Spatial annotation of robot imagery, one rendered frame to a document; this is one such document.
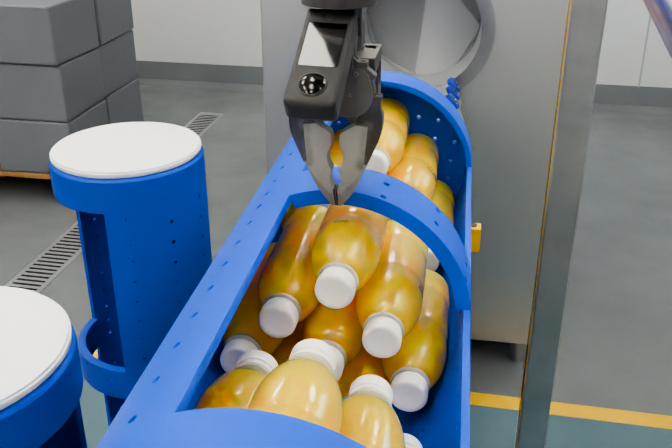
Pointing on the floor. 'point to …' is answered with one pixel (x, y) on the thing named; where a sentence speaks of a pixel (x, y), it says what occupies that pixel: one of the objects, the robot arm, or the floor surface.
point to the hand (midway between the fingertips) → (335, 196)
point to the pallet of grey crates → (63, 49)
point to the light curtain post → (563, 183)
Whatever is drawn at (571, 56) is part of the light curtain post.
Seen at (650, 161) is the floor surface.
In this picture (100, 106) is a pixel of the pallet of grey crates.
